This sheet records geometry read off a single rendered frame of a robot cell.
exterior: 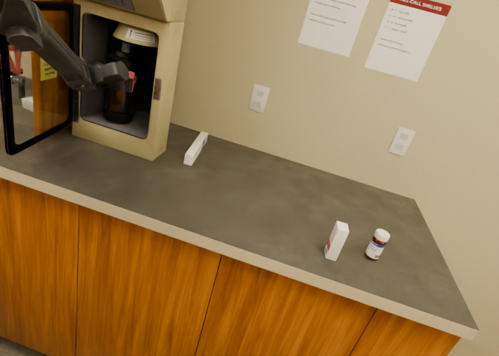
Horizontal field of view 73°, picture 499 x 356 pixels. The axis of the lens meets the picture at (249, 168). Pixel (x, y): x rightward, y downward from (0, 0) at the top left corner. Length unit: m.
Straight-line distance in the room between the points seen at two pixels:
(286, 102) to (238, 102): 0.21
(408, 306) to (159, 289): 0.72
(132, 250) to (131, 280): 0.12
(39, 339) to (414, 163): 1.68
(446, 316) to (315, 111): 0.88
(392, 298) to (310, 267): 0.22
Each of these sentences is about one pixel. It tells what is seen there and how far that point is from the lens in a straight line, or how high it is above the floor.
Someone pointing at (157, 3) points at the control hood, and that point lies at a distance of 1.06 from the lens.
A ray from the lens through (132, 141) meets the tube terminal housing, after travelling 1.27.
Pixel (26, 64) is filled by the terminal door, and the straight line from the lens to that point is 1.11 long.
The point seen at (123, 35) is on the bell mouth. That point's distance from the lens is 1.22.
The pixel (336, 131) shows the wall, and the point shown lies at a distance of 1.52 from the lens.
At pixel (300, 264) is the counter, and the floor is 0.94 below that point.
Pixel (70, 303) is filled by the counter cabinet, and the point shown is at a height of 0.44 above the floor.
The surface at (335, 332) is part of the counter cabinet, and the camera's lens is 1.13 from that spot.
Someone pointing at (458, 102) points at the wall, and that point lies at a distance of 1.57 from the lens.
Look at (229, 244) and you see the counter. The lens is 0.93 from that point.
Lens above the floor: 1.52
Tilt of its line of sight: 26 degrees down
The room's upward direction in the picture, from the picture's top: 15 degrees clockwise
